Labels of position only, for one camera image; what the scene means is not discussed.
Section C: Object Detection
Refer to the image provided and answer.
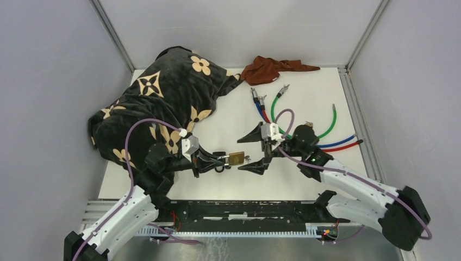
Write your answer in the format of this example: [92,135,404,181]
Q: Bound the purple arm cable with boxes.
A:
[274,108,433,244]
[72,119,188,261]

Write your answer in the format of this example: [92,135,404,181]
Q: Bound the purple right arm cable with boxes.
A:
[274,108,433,244]

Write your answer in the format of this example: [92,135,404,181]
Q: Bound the blue cable lock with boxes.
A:
[250,84,363,152]

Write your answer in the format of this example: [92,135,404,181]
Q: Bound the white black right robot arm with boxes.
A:
[238,122,433,251]

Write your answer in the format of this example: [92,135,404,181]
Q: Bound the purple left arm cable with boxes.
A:
[72,119,188,261]

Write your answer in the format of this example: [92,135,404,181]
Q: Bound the brown crumpled cloth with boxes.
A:
[240,56,320,86]

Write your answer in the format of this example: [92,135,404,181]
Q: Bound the black padlock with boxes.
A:
[214,166,226,173]

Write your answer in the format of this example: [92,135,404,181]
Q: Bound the black floral patterned blanket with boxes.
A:
[88,46,242,176]

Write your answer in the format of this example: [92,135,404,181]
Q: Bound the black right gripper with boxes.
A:
[237,122,304,175]

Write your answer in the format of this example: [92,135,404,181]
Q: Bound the red cable lock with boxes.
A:
[255,98,363,152]

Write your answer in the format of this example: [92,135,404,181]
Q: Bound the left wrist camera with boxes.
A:
[182,135,200,162]

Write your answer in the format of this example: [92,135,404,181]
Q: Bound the white slotted cable duct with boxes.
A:
[135,226,321,239]

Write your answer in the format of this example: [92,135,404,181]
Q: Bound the green cable lock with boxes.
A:
[270,84,337,139]

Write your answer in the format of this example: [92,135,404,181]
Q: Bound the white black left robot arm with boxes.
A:
[64,139,232,260]

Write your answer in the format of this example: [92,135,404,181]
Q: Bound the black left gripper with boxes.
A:
[160,142,225,177]

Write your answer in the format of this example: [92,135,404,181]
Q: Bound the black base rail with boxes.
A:
[156,200,348,232]

